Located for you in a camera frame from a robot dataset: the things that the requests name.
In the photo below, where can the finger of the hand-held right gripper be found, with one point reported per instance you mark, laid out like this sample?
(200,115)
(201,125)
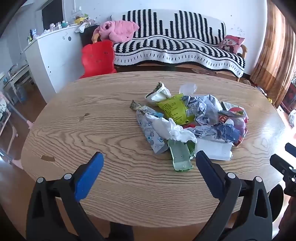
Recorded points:
(281,163)
(291,148)

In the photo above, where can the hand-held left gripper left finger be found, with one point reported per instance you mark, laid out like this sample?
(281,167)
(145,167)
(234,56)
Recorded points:
(89,178)

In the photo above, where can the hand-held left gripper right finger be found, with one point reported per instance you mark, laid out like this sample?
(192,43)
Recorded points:
(208,176)

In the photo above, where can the silver blue wrapper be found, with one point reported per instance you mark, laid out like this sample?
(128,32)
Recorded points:
(205,109)

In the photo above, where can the long grey blue packet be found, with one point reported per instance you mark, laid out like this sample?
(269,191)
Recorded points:
(148,134)

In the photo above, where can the green snack packet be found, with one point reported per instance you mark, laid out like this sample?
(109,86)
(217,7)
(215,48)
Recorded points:
(174,109)

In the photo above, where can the clear plastic bag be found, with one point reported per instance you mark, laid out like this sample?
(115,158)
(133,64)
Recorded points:
(188,88)

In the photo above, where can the silver lined snack bag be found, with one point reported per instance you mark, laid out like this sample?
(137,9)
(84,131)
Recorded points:
(159,95)

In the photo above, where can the flat white box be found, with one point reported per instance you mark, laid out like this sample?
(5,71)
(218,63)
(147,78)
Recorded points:
(214,149)

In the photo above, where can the white plastic bag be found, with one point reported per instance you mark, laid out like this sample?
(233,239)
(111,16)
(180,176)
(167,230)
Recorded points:
(292,119)

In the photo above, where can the green plastic tray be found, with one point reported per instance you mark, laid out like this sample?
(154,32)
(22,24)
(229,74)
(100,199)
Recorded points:
(180,160)

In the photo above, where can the red packet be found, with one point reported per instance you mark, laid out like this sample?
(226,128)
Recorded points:
(241,139)

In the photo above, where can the crumpled dark blue wrapper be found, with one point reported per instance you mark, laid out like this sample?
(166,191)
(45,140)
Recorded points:
(226,133)

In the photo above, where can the dark red cabinet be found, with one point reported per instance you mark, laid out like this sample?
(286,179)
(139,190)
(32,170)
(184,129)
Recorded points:
(290,97)

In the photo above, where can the pink plastic wrapper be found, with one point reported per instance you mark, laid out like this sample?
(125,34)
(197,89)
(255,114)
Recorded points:
(240,126)

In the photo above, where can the crumpled white tissue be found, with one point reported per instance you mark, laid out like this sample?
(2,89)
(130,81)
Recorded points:
(171,129)

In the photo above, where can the red green snack wrapper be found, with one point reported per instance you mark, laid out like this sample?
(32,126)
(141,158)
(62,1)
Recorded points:
(231,113)

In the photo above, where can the small dark green box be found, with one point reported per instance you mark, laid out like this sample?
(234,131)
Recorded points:
(227,105)

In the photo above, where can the pink white high chair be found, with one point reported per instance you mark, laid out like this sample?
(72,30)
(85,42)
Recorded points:
(23,117)

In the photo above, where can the brown patterned curtain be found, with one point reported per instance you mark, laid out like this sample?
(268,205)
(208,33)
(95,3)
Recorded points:
(275,46)

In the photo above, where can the wooden sofa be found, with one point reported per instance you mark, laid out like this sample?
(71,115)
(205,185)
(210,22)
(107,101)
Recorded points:
(244,52)

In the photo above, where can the blue water jug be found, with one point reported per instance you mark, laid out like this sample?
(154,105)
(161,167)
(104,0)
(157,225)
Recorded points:
(22,93)

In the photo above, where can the pink cartoon pillow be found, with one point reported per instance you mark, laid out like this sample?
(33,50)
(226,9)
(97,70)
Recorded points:
(231,44)

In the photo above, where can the red plastic child chair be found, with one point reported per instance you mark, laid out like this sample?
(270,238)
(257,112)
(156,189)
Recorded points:
(97,58)

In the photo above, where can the white desk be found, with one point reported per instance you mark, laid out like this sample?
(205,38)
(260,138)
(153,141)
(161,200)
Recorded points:
(19,76)

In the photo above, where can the white cabinet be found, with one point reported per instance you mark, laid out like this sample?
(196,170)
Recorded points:
(55,58)

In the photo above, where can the black white striped blanket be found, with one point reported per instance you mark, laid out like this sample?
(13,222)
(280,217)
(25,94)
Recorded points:
(173,48)

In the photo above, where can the crumpled white paper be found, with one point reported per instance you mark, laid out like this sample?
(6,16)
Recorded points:
(81,27)

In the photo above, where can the pink fleece garment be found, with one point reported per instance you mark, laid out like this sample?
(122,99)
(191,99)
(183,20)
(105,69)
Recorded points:
(118,30)

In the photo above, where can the dark green bottle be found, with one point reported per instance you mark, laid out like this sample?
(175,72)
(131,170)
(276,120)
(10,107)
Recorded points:
(30,37)

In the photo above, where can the group of small bottles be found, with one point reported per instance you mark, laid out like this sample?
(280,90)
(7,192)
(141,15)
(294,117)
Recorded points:
(57,25)

